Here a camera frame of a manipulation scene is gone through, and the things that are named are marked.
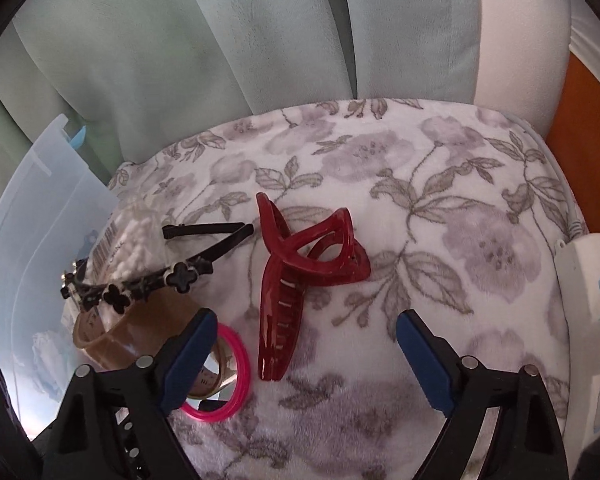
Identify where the pale green curtain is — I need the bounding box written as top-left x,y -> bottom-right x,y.
0,0 -> 483,221

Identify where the clear plastic storage box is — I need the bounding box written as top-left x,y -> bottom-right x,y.
0,114 -> 126,436

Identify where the grey floral white blanket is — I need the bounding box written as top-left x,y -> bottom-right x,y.
105,99 -> 593,480

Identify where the white power strip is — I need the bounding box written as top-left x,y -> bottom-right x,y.
552,232 -> 600,431

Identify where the red hair claw clip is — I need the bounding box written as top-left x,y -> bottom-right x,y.
256,192 -> 372,382

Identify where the pink ring tape roll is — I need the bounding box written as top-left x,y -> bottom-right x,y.
180,322 -> 254,426

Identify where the black clover headband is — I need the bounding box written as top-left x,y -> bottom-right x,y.
60,222 -> 255,311

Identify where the orange headboard with white frame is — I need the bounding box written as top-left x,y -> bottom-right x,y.
475,0 -> 600,241

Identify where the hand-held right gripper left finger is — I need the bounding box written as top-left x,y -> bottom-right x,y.
32,308 -> 218,480

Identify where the bag of cotton swabs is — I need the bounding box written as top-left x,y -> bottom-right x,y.
87,200 -> 171,288

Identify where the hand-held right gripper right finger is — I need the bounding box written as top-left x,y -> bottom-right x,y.
396,309 -> 571,480

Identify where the brown packing tape roll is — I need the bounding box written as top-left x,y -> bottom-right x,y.
72,290 -> 236,401

